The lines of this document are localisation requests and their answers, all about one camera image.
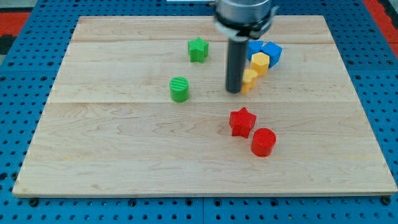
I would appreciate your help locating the black cylindrical pointer rod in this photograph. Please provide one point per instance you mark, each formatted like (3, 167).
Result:
(237, 51)

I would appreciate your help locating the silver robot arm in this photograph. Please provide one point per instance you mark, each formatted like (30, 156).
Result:
(241, 21)

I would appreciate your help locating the yellow star block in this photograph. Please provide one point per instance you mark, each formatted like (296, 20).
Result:
(249, 80)

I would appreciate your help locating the green star block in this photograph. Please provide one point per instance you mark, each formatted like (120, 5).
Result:
(198, 50)

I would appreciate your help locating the red star block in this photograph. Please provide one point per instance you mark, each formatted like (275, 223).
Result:
(242, 122)

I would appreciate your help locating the blue block behind rod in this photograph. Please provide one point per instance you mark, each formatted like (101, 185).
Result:
(254, 47)

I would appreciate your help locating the yellow hexagon block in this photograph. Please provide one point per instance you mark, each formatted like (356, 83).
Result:
(260, 63)

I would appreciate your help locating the blue cube block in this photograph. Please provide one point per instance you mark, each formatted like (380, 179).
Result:
(274, 52)

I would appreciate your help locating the green cylinder block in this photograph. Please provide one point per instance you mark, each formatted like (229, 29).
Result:
(179, 89)

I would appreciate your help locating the red cylinder block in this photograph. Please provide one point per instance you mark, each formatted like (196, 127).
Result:
(263, 142)

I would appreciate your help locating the light wooden board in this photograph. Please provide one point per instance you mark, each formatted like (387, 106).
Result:
(110, 128)

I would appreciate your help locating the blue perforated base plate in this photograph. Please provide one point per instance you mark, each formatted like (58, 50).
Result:
(28, 72)

